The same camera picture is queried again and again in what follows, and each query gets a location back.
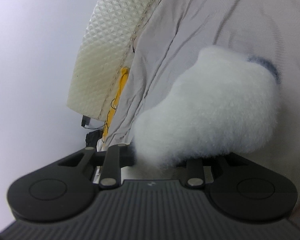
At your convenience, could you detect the grey bed sheet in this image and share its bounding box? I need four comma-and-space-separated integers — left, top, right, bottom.
105, 0, 300, 227

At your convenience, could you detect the white fluffy fleece garment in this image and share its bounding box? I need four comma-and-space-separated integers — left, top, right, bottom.
132, 46, 280, 168

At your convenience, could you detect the black wall socket charger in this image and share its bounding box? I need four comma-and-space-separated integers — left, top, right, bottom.
81, 115, 91, 128

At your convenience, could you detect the black charger cable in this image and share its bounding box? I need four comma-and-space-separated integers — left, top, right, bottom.
83, 97, 123, 145

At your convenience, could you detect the cream quilted headboard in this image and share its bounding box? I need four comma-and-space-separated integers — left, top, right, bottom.
67, 0, 161, 121

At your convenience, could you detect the yellow mattress edge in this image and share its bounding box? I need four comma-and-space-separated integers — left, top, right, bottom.
102, 67, 130, 142

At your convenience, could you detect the black bag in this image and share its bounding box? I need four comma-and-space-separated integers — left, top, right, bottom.
85, 129, 103, 149

